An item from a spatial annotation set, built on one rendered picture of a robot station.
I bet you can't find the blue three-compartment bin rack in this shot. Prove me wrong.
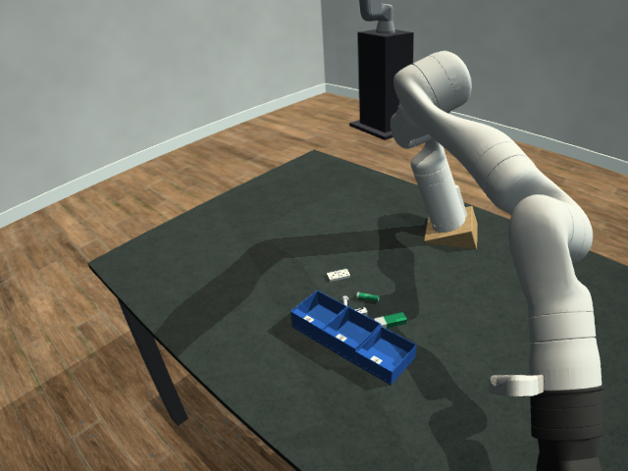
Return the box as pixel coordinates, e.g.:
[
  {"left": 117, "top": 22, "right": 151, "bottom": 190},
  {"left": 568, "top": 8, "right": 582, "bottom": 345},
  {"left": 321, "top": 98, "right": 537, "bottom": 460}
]
[{"left": 290, "top": 290, "right": 416, "bottom": 385}]

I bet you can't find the green aa battery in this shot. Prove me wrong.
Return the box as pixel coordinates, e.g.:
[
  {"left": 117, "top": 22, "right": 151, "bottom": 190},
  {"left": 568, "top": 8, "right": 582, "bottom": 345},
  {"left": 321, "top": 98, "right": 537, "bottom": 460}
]
[{"left": 356, "top": 292, "right": 380, "bottom": 302}]

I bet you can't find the white domino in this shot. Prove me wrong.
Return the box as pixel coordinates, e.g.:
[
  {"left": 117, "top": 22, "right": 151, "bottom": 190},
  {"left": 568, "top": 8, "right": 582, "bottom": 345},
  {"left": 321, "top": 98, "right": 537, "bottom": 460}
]
[{"left": 327, "top": 269, "right": 350, "bottom": 282}]

